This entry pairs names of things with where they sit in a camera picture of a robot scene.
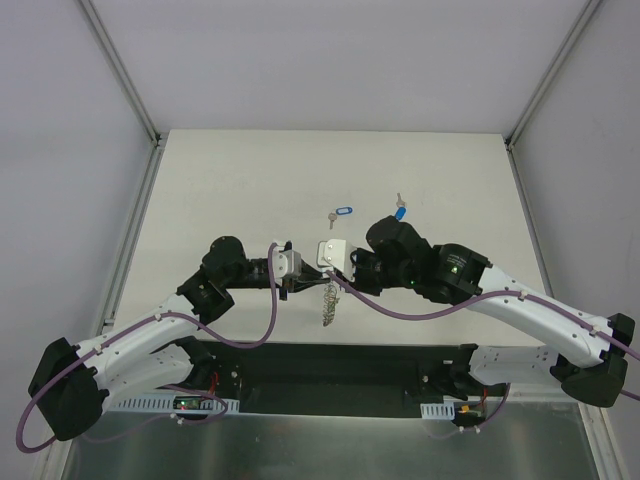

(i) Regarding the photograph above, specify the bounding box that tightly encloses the aluminium frame post left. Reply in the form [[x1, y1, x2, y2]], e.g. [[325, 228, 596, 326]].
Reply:
[[74, 0, 163, 147]]

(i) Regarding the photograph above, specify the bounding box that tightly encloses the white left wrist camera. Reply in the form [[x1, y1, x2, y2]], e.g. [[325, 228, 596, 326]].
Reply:
[[270, 243, 302, 282]]

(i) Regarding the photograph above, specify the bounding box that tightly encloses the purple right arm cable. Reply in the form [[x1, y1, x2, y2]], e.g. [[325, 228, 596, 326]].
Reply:
[[327, 269, 640, 441]]

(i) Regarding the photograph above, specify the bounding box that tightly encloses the right controller board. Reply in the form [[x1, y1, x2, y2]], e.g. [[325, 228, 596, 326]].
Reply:
[[419, 400, 486, 421]]

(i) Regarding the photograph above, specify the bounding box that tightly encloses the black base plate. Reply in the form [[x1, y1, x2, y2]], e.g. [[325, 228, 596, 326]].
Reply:
[[94, 337, 574, 416]]

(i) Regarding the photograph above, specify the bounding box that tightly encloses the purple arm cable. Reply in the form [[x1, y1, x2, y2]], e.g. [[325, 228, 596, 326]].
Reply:
[[15, 242, 281, 454], [327, 269, 640, 441]]

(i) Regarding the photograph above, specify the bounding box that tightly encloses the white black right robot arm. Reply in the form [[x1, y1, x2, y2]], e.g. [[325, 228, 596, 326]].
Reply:
[[345, 216, 635, 408]]

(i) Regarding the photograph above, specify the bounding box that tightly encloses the silver key blue tag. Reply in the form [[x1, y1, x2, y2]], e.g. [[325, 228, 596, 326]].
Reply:
[[327, 206, 353, 230]]

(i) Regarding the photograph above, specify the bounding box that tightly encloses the aluminium frame post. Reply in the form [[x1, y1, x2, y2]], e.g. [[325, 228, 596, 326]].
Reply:
[[74, 0, 163, 147], [504, 0, 605, 152]]

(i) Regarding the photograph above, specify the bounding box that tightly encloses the aluminium frame post right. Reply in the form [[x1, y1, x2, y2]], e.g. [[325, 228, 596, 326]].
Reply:
[[504, 0, 605, 152]]

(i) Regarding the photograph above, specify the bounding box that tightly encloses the silver key dark-blue tag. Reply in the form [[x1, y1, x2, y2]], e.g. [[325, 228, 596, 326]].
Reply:
[[394, 193, 407, 221]]

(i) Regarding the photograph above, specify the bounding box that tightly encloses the controller board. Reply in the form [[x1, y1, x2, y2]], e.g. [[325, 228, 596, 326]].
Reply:
[[154, 392, 241, 416], [419, 400, 486, 421]]

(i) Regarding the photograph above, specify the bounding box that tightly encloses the left controller board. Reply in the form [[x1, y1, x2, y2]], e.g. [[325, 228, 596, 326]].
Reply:
[[154, 392, 241, 416]]

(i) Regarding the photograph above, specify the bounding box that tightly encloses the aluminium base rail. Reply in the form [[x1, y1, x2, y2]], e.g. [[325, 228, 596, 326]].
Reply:
[[62, 349, 601, 404]]

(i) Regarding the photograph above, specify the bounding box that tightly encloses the metal key organizer ring disc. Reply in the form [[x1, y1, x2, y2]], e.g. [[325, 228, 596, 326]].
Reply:
[[322, 282, 339, 327]]

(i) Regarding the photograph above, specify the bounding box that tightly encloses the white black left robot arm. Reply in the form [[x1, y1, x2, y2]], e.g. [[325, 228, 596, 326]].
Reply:
[[16, 236, 329, 453]]

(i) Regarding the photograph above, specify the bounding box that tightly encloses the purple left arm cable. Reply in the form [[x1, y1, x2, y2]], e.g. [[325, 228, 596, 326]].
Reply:
[[15, 242, 281, 454]]

